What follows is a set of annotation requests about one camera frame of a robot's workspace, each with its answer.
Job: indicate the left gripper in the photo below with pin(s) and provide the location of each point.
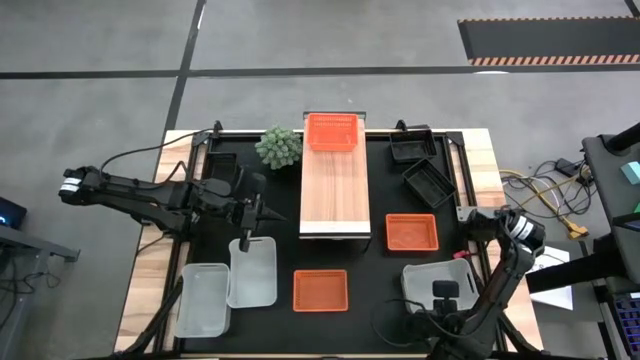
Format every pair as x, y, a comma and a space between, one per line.
245, 212

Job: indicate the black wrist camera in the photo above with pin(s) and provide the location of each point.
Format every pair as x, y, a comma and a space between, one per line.
258, 182
445, 289

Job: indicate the black power adapter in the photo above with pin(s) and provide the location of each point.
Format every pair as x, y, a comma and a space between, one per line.
567, 166

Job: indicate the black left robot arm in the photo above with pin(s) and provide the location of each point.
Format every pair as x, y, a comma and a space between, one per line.
140, 197

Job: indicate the black hazard-striped floor mat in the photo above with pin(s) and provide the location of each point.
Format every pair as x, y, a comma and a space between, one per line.
550, 40

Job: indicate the pink tag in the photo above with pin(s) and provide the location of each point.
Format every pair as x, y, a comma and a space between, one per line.
462, 254

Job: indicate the black device blue light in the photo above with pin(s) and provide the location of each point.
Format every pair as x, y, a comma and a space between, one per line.
12, 212

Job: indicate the green artificial succulent plant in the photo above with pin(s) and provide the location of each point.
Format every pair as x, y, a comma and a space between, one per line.
278, 147

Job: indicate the wooden shelf black metal frame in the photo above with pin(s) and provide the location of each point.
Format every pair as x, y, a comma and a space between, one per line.
335, 190

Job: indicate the black aluminium rig frame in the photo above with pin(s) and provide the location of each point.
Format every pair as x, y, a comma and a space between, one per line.
458, 137

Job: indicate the teal box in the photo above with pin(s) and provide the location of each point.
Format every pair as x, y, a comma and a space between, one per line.
632, 172

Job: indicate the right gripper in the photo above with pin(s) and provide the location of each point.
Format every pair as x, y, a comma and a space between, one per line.
445, 315

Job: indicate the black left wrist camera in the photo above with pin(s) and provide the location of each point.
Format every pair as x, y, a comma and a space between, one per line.
258, 182

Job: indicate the black slotted plastic basket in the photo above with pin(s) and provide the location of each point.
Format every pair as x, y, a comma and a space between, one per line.
428, 184
412, 147

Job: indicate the white paper sheet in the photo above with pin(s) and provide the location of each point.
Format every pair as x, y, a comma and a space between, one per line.
552, 300

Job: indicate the white plastic storage bin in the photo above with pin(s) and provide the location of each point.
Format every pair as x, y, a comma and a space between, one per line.
202, 305
255, 280
417, 285

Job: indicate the grey office desk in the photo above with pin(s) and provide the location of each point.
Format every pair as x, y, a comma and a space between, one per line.
30, 245
605, 190

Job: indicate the orange slotted plastic basket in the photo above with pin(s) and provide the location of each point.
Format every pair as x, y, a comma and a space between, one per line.
412, 232
320, 291
332, 132

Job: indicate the purple backlit keyboard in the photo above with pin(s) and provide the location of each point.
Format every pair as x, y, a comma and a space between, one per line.
629, 320

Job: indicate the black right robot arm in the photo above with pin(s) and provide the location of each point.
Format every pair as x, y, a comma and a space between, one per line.
495, 295

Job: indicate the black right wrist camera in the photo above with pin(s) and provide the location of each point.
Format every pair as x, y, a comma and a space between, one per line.
445, 289

